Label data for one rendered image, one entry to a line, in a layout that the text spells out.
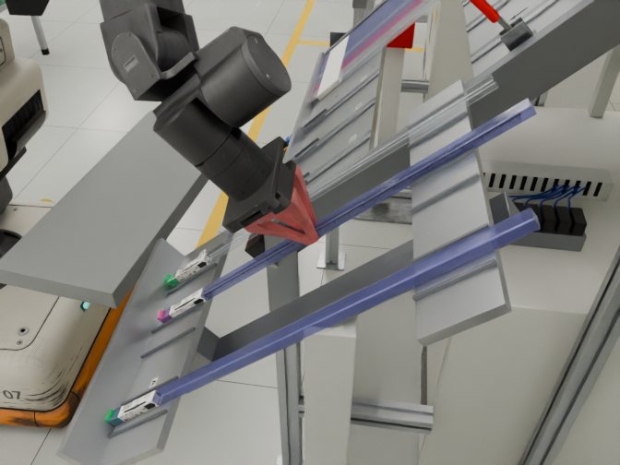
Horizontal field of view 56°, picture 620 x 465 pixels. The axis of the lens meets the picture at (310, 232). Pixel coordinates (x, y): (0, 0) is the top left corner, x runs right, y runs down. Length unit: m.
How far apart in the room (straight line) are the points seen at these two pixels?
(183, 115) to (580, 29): 0.45
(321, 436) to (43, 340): 0.81
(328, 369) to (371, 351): 0.98
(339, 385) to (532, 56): 0.45
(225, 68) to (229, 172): 0.10
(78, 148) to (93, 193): 1.39
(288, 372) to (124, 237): 0.40
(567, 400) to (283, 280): 0.54
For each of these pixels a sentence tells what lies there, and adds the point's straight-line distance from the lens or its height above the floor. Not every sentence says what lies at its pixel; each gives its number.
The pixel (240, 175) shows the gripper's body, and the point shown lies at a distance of 0.55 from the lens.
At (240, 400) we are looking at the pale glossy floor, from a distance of 1.58.
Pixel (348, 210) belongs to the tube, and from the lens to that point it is 0.60.
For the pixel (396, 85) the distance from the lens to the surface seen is 1.90.
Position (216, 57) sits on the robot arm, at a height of 1.10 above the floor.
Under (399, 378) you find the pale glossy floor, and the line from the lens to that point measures 1.63.
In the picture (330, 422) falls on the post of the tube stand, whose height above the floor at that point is 0.63.
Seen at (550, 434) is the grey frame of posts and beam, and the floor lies 0.34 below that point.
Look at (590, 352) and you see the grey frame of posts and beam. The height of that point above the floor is 0.58.
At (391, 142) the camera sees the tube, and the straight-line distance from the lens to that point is 0.64.
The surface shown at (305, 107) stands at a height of 0.73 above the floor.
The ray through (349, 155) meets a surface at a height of 0.82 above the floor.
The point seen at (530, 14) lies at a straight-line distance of 0.84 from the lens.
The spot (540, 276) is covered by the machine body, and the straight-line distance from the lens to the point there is 1.06.
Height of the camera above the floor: 1.31
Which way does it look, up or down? 40 degrees down
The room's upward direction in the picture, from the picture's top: straight up
